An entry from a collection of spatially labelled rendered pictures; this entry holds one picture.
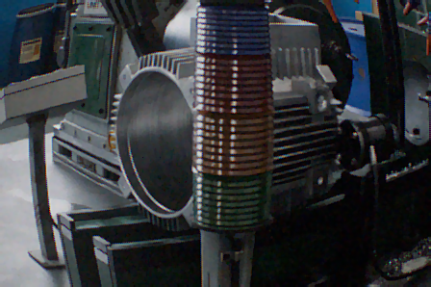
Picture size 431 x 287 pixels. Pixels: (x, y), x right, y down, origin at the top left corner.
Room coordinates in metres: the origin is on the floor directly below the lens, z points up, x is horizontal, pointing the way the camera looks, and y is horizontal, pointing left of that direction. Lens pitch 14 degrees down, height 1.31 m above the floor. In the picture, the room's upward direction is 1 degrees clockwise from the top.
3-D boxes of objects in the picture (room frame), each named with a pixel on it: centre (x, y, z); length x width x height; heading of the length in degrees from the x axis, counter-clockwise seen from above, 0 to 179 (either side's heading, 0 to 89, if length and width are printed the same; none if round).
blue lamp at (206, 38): (0.90, -0.01, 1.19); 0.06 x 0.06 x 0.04
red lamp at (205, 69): (0.90, -0.01, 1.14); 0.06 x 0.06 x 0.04
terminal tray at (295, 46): (1.31, -0.05, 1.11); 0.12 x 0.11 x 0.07; 129
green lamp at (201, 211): (0.90, -0.01, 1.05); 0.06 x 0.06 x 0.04
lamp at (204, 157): (0.90, -0.01, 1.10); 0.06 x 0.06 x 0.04
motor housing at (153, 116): (1.29, -0.02, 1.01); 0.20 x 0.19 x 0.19; 129
